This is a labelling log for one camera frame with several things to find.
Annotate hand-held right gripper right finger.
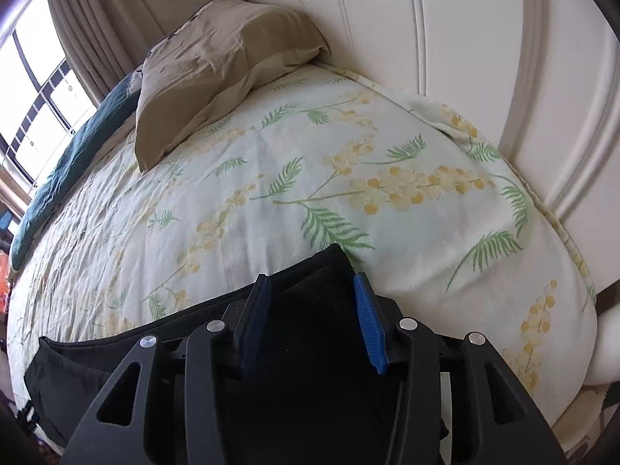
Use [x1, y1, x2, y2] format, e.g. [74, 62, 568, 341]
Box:
[353, 272, 567, 465]

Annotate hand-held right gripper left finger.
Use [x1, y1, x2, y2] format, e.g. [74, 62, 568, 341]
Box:
[60, 274, 272, 465]

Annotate black pants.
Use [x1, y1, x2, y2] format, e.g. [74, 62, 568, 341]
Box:
[23, 243, 449, 465]

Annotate floral bed sheet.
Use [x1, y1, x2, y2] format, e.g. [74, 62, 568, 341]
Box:
[7, 60, 598, 446]

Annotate dark blue pillow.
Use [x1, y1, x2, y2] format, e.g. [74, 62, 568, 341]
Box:
[10, 75, 143, 269]

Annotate beige pillow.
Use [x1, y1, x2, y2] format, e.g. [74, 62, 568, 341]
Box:
[134, 0, 330, 172]

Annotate white headboard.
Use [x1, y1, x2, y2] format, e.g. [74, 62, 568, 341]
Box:
[232, 0, 620, 388]

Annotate window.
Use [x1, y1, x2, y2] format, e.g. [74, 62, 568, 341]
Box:
[0, 0, 98, 185]

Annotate beige curtain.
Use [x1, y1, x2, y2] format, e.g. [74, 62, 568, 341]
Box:
[46, 0, 219, 107]

